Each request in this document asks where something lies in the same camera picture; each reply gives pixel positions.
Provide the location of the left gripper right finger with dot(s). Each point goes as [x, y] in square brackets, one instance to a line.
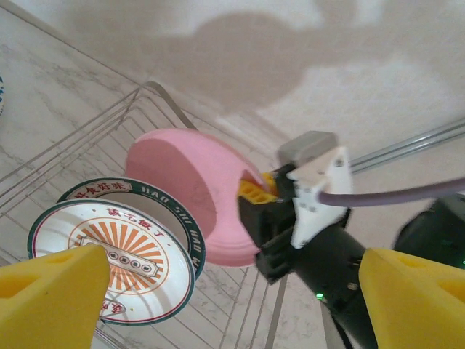
[414, 305]

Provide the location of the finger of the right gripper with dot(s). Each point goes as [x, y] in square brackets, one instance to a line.
[279, 180]
[267, 221]

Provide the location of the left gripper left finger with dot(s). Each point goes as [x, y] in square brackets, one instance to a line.
[47, 301]

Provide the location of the plate with orange sunburst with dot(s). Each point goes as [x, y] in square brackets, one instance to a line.
[185, 221]

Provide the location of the pink plate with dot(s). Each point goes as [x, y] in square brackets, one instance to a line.
[174, 174]

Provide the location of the orange sunburst print plate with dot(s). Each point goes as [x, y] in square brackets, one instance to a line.
[127, 232]

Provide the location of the large speckled plate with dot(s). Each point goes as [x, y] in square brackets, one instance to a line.
[1, 94]

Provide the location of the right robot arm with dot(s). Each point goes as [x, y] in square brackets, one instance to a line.
[432, 232]

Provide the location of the aluminium frame post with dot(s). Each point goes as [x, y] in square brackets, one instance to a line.
[417, 141]

